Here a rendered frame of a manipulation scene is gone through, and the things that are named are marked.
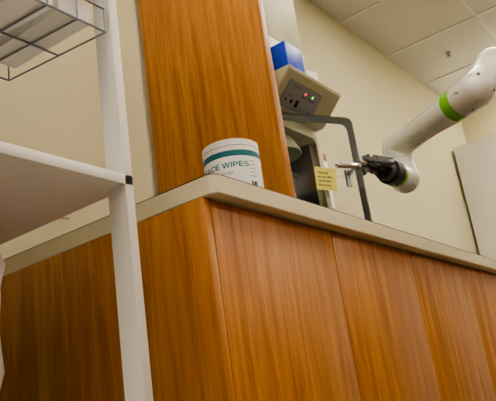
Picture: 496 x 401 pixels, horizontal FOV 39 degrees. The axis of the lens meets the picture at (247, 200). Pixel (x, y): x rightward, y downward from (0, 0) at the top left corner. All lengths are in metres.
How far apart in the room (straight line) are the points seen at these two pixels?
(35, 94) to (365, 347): 1.16
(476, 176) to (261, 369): 3.97
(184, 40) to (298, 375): 1.31
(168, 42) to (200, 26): 0.14
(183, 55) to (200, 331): 1.27
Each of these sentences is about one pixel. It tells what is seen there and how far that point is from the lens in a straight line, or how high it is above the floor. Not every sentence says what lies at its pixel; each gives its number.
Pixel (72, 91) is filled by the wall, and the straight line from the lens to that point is 2.20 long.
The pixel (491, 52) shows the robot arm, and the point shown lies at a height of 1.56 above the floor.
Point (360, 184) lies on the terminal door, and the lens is 2.22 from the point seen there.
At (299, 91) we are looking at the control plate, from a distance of 2.23.
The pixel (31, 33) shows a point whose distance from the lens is 1.36.
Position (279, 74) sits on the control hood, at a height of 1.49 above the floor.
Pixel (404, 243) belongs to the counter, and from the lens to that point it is 1.98.
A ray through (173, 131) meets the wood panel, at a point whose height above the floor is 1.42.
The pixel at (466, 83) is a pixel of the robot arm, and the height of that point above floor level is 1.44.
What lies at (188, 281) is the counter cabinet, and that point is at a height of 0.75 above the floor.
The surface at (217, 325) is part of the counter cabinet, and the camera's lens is 1.25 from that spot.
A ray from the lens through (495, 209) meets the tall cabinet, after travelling 5.07.
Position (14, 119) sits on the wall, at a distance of 2.02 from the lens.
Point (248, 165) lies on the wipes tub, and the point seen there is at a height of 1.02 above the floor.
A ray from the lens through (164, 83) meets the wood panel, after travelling 2.37.
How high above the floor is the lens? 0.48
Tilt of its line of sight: 18 degrees up
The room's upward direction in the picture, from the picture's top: 8 degrees counter-clockwise
